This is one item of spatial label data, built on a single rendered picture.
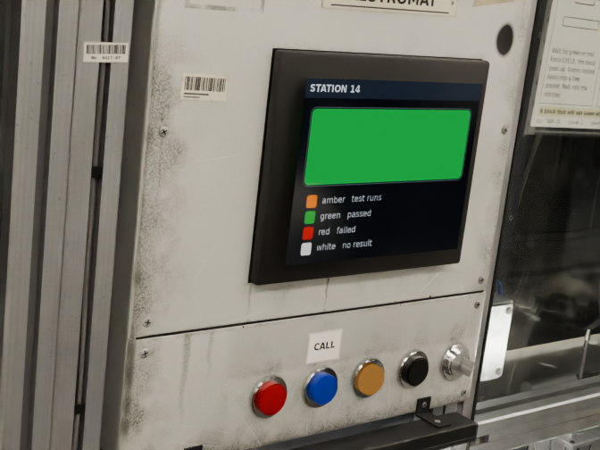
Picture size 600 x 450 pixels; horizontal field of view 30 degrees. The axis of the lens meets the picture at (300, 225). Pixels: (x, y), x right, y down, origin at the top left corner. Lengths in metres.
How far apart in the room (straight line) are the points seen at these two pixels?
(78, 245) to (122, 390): 0.14
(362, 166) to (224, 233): 0.14
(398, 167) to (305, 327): 0.17
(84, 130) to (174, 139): 0.07
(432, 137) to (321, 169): 0.13
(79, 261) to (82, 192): 0.05
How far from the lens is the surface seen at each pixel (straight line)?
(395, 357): 1.11
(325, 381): 1.04
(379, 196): 1.00
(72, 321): 0.89
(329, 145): 0.95
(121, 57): 0.86
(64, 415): 0.92
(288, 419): 1.05
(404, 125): 1.00
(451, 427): 1.15
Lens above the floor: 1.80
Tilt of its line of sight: 13 degrees down
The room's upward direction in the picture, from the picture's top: 7 degrees clockwise
